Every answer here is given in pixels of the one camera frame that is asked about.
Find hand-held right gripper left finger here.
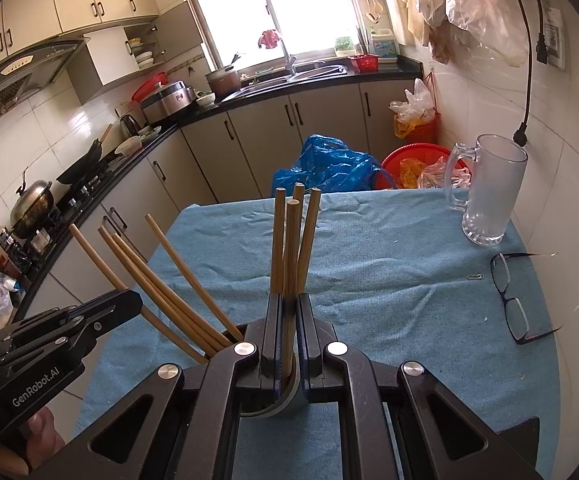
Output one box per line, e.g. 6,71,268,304
26,293,283,480

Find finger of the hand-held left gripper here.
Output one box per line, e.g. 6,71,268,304
64,289,144,347

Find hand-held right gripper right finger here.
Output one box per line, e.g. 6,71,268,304
297,293,543,480

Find grey chopstick holder cup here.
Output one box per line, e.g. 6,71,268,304
222,324,304,418

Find person's left hand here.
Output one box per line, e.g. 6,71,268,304
19,405,66,473

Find blue towel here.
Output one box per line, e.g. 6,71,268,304
72,189,557,480

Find condiment bottles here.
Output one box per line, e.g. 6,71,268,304
0,222,35,281

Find gas stove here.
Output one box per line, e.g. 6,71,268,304
19,170,120,241

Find steel lidded wok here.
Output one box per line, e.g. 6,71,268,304
10,167,54,233

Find black frying pan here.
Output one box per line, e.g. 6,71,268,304
56,140,110,184

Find blue plastic bag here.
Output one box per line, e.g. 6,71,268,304
272,134,385,198

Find orange plastic bag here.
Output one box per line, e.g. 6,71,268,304
399,158,425,186

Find dark-framed eyeglasses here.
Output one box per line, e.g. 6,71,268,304
490,251,563,346

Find clear crumpled plastic bag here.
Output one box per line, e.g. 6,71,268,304
417,157,470,190

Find beige lower cabinets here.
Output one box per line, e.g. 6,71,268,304
34,80,437,351

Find beige cabinets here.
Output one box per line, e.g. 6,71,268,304
0,0,205,106
34,80,437,351

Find silver rice cooker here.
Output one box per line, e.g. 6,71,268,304
140,80,195,123

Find red plastic basket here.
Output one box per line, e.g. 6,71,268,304
379,143,473,190

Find red colander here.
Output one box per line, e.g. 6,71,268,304
132,72,168,102

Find glass beer mug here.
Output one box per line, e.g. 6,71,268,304
443,134,529,247

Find orange trash bin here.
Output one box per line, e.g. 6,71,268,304
394,112,441,146

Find black countertop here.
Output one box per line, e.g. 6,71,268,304
14,57,423,321

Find brown cooking pot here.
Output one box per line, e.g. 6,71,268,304
205,66,241,97

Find range hood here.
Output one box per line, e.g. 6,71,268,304
0,39,90,143

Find stacked dishes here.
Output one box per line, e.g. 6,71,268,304
128,37,156,66

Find steel double sink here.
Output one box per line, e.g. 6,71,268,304
239,62,349,92

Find steel faucet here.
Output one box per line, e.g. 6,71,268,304
279,40,297,75

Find small red basket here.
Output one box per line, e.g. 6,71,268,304
349,54,380,72

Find white detergent jug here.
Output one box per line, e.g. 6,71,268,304
372,27,399,57

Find beige upper cabinets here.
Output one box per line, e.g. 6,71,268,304
0,0,205,106

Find window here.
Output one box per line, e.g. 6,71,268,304
182,0,370,73

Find white cutting board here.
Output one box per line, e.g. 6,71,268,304
384,0,410,43

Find clear hanging plastic bag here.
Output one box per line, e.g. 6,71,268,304
444,0,527,68

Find long black power cable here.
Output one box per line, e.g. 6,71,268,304
507,0,533,147

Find short black power cable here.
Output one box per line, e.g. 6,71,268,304
525,0,550,66

